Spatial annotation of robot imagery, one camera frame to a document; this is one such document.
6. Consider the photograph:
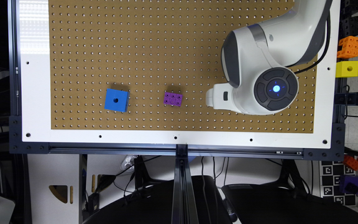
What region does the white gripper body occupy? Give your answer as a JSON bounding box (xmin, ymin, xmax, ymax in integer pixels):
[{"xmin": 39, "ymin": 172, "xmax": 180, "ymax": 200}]
[{"xmin": 206, "ymin": 83, "xmax": 241, "ymax": 113}]

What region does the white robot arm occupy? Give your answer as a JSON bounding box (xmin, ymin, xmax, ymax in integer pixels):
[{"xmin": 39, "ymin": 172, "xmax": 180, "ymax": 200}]
[{"xmin": 206, "ymin": 0, "xmax": 332, "ymax": 115}]

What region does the blue cube block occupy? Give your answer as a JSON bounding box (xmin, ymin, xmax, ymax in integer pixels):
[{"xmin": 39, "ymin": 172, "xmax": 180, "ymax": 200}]
[{"xmin": 104, "ymin": 88, "xmax": 129, "ymax": 113}]

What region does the yellow cube block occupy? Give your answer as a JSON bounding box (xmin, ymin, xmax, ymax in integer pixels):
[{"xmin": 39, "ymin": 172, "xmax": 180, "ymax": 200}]
[{"xmin": 336, "ymin": 61, "xmax": 358, "ymax": 78}]

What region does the orange block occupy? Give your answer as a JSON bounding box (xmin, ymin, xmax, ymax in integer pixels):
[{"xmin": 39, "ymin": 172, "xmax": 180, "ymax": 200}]
[{"xmin": 337, "ymin": 36, "xmax": 358, "ymax": 59}]

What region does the black block stack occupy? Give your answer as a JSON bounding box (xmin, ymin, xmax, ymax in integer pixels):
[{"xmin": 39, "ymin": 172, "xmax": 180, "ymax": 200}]
[{"xmin": 339, "ymin": 0, "xmax": 358, "ymax": 39}]

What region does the dark purple block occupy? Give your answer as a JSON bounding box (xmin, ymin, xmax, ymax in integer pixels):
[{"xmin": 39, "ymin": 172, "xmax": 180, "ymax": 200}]
[{"xmin": 339, "ymin": 175, "xmax": 358, "ymax": 195}]

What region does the brown pegboard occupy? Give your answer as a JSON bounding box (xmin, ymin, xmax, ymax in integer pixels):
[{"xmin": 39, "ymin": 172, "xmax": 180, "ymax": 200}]
[{"xmin": 48, "ymin": 0, "xmax": 316, "ymax": 133}]

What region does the black chair right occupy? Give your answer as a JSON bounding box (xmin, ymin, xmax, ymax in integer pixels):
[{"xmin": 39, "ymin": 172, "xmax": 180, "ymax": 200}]
[{"xmin": 222, "ymin": 184, "xmax": 358, "ymax": 224}]

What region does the black chair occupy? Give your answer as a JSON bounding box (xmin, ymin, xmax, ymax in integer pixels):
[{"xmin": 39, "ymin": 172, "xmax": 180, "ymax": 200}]
[
  {"xmin": 222, "ymin": 184, "xmax": 358, "ymax": 224},
  {"xmin": 85, "ymin": 175, "xmax": 231, "ymax": 224}
]

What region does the black chair left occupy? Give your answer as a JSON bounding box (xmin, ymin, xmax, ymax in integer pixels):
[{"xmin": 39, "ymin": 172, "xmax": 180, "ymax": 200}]
[{"xmin": 85, "ymin": 175, "xmax": 231, "ymax": 224}]

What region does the fiducial marker sheet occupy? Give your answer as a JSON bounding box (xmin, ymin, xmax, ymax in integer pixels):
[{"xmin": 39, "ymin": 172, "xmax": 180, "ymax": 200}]
[{"xmin": 319, "ymin": 161, "xmax": 357, "ymax": 206}]

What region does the white cabinet panel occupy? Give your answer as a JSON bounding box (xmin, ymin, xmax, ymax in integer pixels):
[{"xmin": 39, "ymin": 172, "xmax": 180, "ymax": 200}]
[{"xmin": 27, "ymin": 154, "xmax": 83, "ymax": 224}]

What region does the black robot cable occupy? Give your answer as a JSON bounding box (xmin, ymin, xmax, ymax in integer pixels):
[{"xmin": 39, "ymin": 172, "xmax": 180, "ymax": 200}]
[{"xmin": 293, "ymin": 14, "xmax": 332, "ymax": 75}]

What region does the black aluminium frame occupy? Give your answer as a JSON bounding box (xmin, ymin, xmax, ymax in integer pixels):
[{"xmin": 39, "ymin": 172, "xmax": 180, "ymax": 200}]
[{"xmin": 8, "ymin": 1, "xmax": 344, "ymax": 223}]

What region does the white board frame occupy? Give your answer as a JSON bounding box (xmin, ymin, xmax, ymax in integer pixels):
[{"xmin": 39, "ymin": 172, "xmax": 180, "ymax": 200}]
[{"xmin": 16, "ymin": 1, "xmax": 339, "ymax": 149}]

